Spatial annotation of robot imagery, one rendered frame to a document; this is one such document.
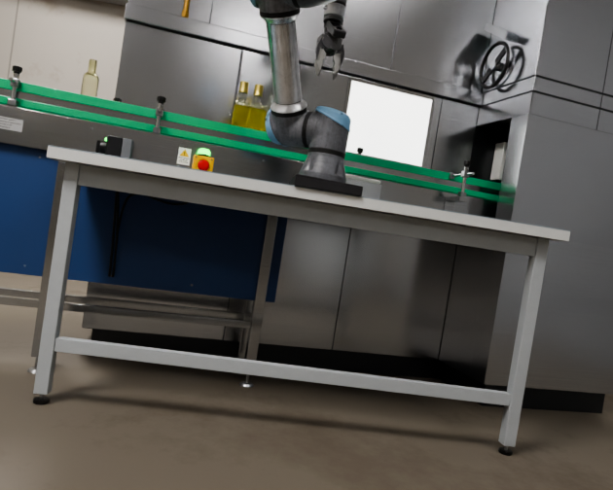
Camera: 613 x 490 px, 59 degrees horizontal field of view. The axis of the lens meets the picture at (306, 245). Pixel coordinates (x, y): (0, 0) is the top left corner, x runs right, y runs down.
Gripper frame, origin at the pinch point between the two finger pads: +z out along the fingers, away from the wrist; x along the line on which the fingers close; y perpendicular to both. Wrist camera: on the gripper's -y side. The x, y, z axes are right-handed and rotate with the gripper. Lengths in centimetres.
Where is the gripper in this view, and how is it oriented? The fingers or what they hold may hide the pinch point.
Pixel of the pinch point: (326, 73)
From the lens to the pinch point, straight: 199.0
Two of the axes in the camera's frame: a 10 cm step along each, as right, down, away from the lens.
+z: -1.5, 9.9, 0.3
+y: -2.7, -0.7, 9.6
